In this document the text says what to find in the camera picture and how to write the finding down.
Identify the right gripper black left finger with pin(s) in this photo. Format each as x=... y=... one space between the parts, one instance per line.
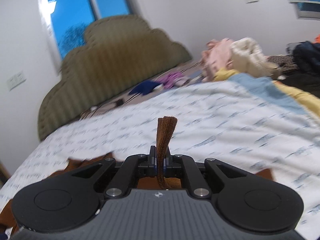
x=131 y=171

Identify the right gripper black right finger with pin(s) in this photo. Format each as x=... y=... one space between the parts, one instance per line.
x=185 y=169

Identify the brown knit sweater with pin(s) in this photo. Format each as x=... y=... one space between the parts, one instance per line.
x=72 y=203

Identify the dark clothes pile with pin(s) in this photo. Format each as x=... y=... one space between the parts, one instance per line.
x=306 y=77

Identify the white quilt with blue script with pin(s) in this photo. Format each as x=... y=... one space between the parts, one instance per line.
x=220 y=120

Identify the dark blue cloth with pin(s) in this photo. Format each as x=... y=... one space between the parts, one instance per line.
x=145 y=87

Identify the purple cloth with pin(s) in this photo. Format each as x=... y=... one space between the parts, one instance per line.
x=174 y=79

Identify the pink crumpled garment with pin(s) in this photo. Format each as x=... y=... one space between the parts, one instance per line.
x=215 y=57

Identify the olive green padded headboard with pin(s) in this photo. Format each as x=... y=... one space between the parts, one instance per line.
x=120 y=52

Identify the light blue cloth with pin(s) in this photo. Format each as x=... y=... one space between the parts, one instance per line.
x=264 y=88

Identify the cream puffy garment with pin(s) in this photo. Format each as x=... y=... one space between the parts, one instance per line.
x=247 y=57

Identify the blue glass window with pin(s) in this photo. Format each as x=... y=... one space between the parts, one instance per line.
x=66 y=20

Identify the white wall socket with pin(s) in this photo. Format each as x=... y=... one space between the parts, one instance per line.
x=16 y=80

